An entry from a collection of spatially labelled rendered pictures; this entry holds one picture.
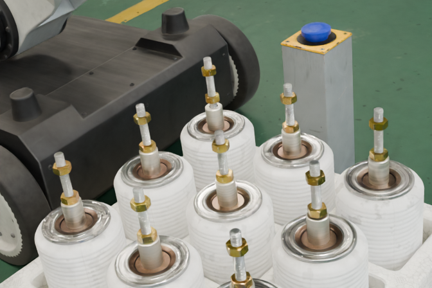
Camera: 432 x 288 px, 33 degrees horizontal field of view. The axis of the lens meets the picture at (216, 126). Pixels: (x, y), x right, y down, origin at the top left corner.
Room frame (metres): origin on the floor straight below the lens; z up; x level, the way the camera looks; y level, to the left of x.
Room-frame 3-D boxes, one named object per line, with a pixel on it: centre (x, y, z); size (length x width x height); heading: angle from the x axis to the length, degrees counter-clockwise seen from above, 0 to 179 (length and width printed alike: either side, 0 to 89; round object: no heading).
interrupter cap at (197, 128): (0.82, 0.00, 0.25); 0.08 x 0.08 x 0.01
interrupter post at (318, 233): (0.57, -0.09, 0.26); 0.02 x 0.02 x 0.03
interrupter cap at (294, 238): (0.57, -0.09, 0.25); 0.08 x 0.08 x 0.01
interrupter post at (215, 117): (0.82, 0.00, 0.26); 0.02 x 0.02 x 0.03
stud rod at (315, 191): (0.57, -0.09, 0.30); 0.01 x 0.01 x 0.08
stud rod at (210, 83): (0.82, 0.00, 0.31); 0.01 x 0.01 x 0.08
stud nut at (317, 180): (0.57, -0.09, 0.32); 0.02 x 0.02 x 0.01; 3
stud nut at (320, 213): (0.57, -0.09, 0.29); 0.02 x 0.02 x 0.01; 3
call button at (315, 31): (0.91, -0.15, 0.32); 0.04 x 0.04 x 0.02
